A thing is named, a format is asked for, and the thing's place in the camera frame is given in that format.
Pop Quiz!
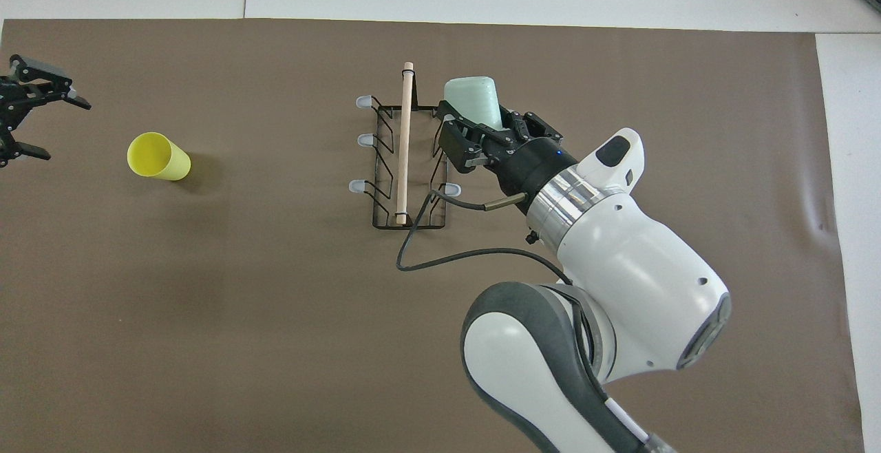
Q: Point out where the black wire cup rack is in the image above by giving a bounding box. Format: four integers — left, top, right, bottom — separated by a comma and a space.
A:
348, 62, 463, 230

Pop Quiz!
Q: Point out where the yellow plastic cup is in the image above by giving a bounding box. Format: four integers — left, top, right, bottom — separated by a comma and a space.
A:
127, 131, 192, 181

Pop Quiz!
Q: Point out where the brown table mat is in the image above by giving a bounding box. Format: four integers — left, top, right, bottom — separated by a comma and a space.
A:
0, 18, 864, 453

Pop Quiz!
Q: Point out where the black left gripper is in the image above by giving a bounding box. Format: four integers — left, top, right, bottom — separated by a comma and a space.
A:
0, 54, 92, 168

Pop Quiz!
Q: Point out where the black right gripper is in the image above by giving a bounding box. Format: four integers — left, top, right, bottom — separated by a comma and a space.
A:
437, 100, 572, 216

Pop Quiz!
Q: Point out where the pale green plastic cup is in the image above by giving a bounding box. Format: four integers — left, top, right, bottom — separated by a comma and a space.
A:
443, 76, 517, 131

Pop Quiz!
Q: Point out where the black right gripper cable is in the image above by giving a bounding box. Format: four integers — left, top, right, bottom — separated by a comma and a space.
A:
396, 188, 575, 285

